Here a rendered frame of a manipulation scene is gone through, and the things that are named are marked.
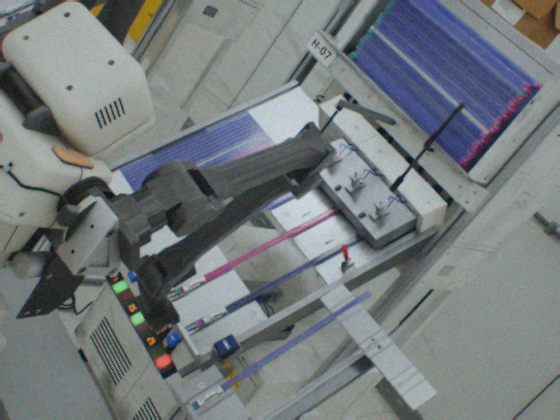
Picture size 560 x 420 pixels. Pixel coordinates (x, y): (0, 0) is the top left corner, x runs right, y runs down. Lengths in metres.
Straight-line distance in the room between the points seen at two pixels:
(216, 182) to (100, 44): 0.28
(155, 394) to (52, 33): 1.47
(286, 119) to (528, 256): 1.57
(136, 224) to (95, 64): 0.24
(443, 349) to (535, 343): 0.44
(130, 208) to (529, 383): 2.62
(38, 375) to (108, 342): 0.89
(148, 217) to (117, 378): 1.50
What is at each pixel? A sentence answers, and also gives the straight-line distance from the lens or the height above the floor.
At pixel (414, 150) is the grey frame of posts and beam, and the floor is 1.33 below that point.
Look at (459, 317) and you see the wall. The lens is 3.66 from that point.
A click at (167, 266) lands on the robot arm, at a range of 1.58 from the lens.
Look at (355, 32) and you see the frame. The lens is 2.30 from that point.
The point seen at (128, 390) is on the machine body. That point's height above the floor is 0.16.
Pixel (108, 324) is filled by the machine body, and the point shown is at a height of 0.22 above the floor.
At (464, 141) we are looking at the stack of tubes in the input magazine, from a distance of 2.01.
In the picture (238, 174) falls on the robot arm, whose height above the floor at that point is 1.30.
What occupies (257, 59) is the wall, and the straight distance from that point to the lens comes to 4.61.
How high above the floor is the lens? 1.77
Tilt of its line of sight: 22 degrees down
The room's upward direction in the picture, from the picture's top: 37 degrees clockwise
